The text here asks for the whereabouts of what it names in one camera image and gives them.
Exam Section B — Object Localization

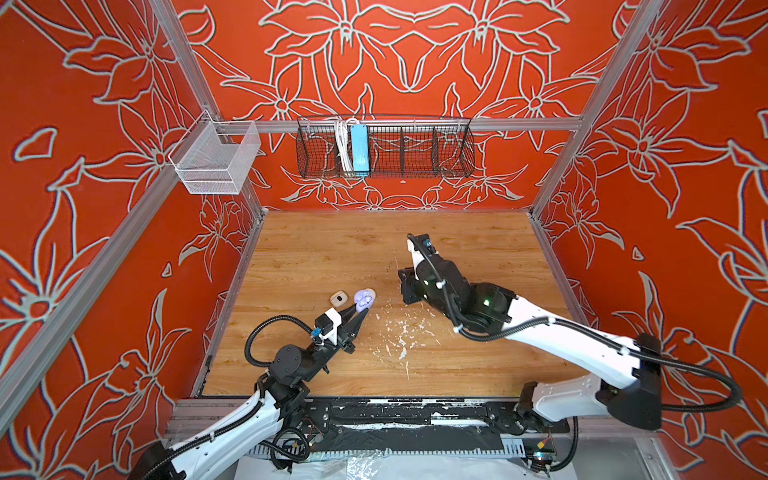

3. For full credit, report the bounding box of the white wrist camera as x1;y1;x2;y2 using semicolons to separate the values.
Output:
311;308;341;346
407;234;436;269

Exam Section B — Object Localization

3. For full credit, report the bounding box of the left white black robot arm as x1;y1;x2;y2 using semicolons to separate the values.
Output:
128;289;374;479

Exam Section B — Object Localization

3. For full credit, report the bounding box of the light blue power strip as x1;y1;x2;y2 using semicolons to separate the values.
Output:
350;124;370;177

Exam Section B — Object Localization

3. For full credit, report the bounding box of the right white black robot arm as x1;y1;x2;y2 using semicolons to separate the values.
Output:
398;253;742;431

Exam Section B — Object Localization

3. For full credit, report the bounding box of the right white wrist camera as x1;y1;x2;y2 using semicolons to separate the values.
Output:
407;234;436;269

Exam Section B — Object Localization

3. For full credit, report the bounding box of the purple round charging case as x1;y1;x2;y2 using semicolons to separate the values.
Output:
353;288;376;313

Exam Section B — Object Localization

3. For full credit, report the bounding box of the black wire wall basket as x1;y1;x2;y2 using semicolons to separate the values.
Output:
296;114;477;180

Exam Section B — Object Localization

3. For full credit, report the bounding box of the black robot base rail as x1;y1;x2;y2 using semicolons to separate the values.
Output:
288;397;573;461

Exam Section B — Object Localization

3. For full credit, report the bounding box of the cream earbud charging case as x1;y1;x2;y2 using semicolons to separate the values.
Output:
330;290;349;308

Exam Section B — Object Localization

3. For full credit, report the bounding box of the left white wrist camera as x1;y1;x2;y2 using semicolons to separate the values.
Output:
311;308;341;346

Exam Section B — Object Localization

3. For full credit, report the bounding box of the clear plastic wall bin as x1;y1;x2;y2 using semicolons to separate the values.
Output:
169;115;261;195

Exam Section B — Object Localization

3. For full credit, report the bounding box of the white coiled cable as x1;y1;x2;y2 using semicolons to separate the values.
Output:
333;118;355;174

